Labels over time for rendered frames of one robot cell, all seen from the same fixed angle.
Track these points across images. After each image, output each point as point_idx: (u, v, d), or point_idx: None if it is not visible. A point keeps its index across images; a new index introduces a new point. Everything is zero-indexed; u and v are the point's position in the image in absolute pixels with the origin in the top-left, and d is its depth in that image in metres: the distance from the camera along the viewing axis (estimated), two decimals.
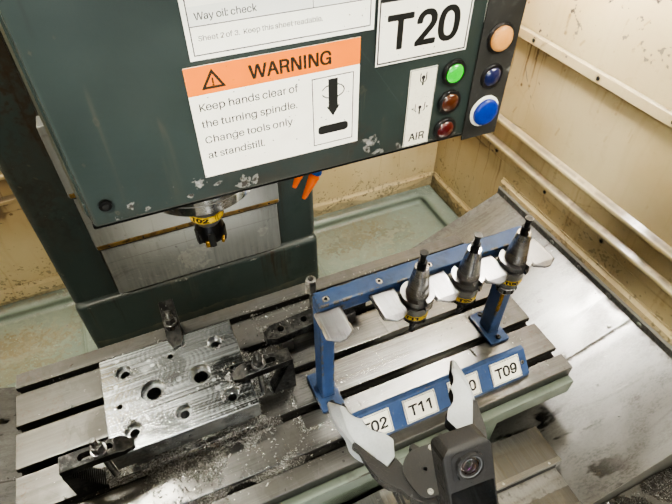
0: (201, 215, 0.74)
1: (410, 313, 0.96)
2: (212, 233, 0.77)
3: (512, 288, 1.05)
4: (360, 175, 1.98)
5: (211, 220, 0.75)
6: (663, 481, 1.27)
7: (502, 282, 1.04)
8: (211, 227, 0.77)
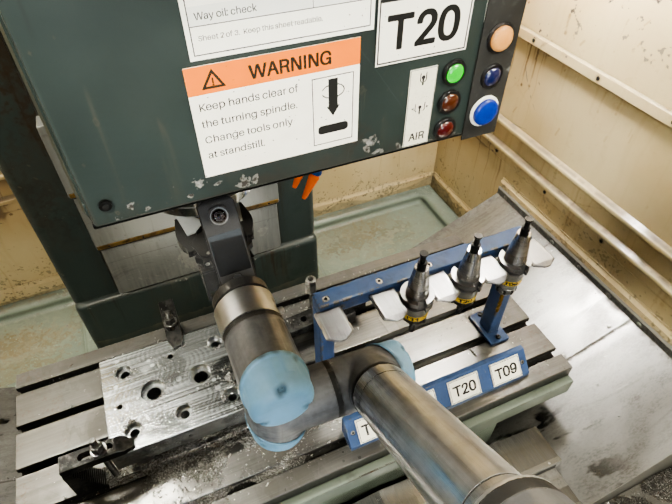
0: None
1: (410, 314, 0.96)
2: None
3: (512, 289, 1.05)
4: (360, 175, 1.98)
5: None
6: (663, 481, 1.27)
7: (502, 283, 1.04)
8: None
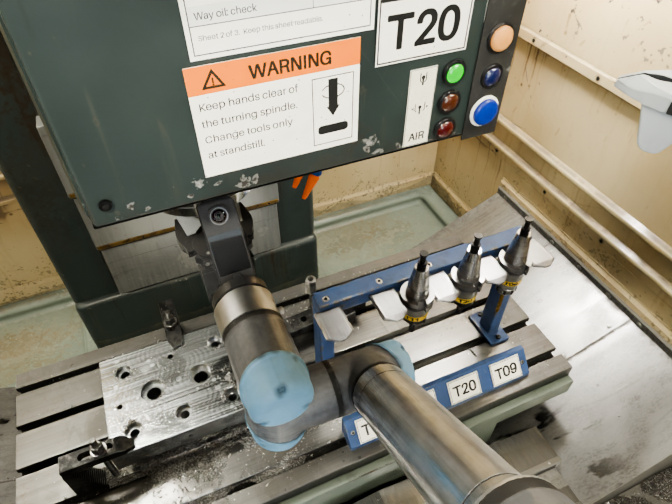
0: None
1: (410, 314, 0.96)
2: None
3: (512, 289, 1.05)
4: (360, 175, 1.98)
5: None
6: (663, 481, 1.27)
7: (502, 283, 1.04)
8: None
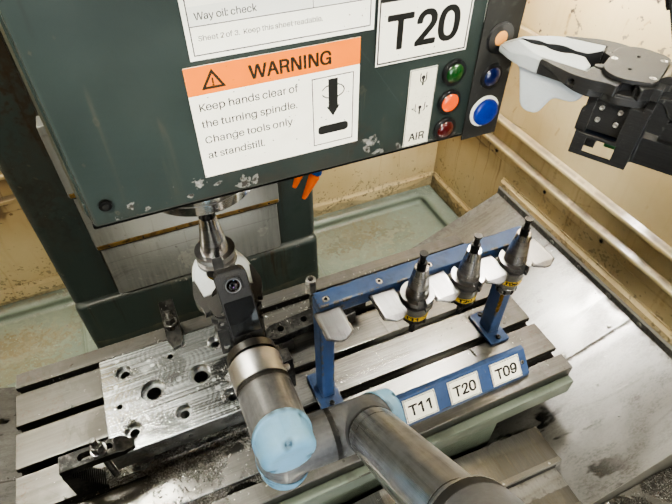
0: None
1: (410, 314, 0.96)
2: None
3: (512, 289, 1.05)
4: (360, 175, 1.98)
5: None
6: (663, 481, 1.27)
7: (502, 283, 1.04)
8: None
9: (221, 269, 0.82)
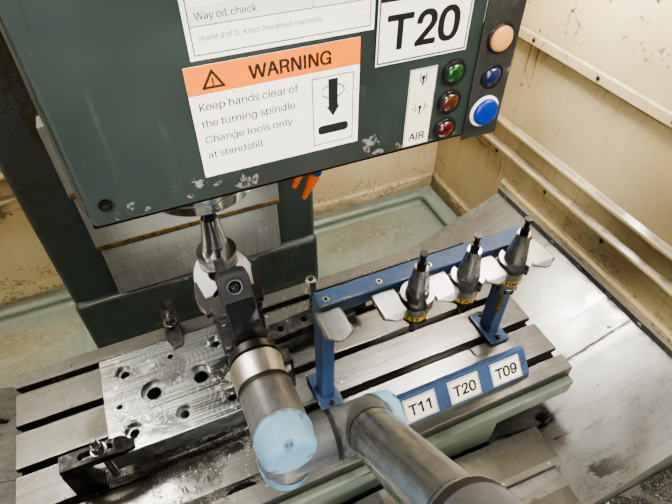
0: None
1: (410, 314, 0.96)
2: None
3: (512, 289, 1.05)
4: (360, 175, 1.98)
5: None
6: (663, 481, 1.27)
7: (502, 283, 1.04)
8: None
9: (222, 270, 0.82)
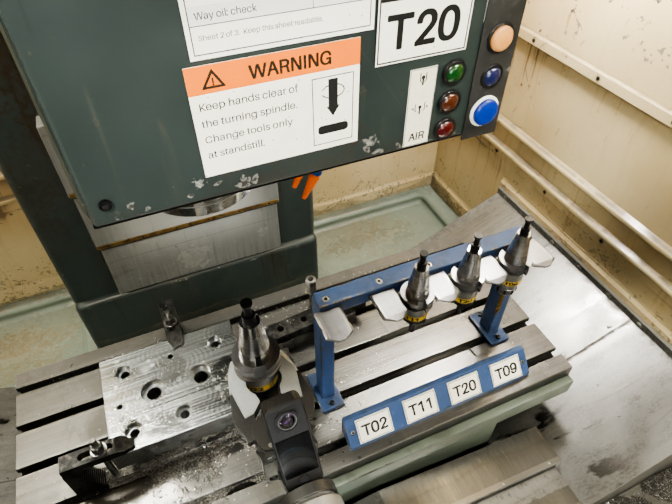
0: (256, 385, 0.69)
1: (410, 314, 0.96)
2: (266, 397, 0.72)
3: (512, 289, 1.05)
4: (360, 175, 1.98)
5: (266, 388, 0.70)
6: (663, 481, 1.27)
7: (502, 283, 1.04)
8: (265, 390, 0.72)
9: (263, 377, 0.68)
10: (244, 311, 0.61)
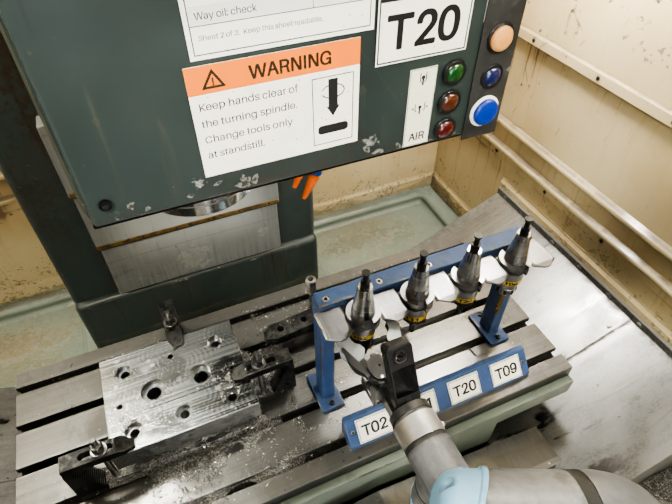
0: (362, 335, 0.93)
1: (410, 314, 0.96)
2: (366, 345, 0.96)
3: (512, 289, 1.05)
4: (360, 175, 1.98)
5: (368, 337, 0.94)
6: (663, 481, 1.27)
7: (502, 283, 1.04)
8: (365, 340, 0.96)
9: (368, 329, 0.92)
10: (364, 278, 0.85)
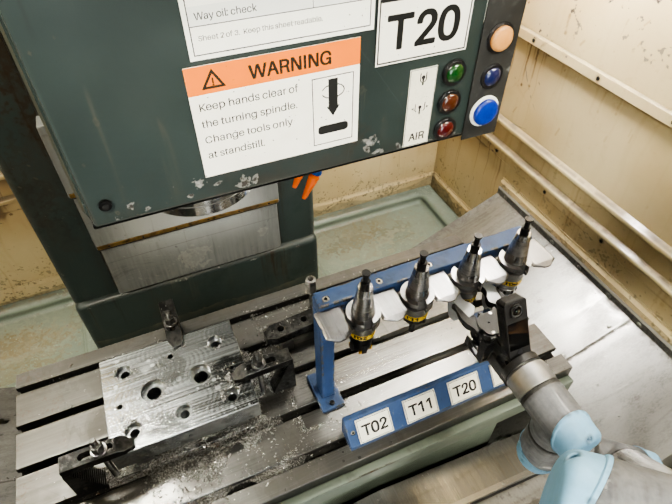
0: (362, 335, 0.93)
1: (410, 314, 0.96)
2: (366, 345, 0.96)
3: (512, 289, 1.05)
4: (360, 175, 1.98)
5: (368, 337, 0.94)
6: None
7: (502, 283, 1.04)
8: (365, 340, 0.96)
9: (368, 329, 0.92)
10: (364, 278, 0.85)
